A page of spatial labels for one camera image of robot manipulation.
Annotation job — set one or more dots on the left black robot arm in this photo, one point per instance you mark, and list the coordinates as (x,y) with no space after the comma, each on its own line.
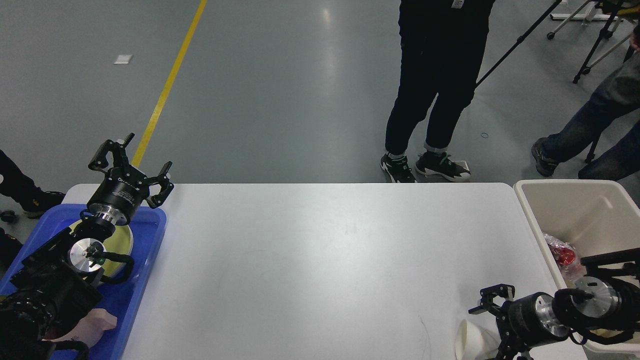
(73,290)

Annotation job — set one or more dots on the metal floor socket plate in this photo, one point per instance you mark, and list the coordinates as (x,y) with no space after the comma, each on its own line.
(463,165)

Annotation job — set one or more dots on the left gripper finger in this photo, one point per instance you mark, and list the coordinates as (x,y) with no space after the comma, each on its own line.
(162,179)
(111,159)

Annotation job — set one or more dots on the blue plastic tray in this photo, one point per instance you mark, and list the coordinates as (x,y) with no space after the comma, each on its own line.
(121,300)

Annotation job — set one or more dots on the yellow plate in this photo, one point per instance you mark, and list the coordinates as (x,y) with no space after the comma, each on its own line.
(87,254)

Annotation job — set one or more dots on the white rolling chair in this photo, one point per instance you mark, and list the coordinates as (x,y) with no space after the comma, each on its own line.
(595,11)

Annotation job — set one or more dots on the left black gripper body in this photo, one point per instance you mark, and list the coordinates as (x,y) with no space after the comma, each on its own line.
(117,199)

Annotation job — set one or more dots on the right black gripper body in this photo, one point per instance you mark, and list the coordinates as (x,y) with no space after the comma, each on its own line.
(530,322)

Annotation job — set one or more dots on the pink mug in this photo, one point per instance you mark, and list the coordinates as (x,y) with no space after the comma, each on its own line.
(89,330)

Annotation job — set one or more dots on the person with black-white sneakers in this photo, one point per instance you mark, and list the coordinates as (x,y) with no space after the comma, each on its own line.
(442,45)

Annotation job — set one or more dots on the black camera tripod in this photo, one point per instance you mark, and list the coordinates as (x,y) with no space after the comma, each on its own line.
(520,40)

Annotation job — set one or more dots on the crushed red can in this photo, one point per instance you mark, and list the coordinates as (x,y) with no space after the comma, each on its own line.
(565,257)

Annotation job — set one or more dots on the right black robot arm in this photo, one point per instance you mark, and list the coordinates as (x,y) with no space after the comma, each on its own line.
(602,307)

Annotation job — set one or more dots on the beige plastic bin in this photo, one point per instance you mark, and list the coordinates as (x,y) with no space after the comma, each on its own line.
(595,216)

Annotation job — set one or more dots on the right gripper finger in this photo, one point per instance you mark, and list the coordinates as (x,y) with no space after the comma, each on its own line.
(512,347)
(487,297)

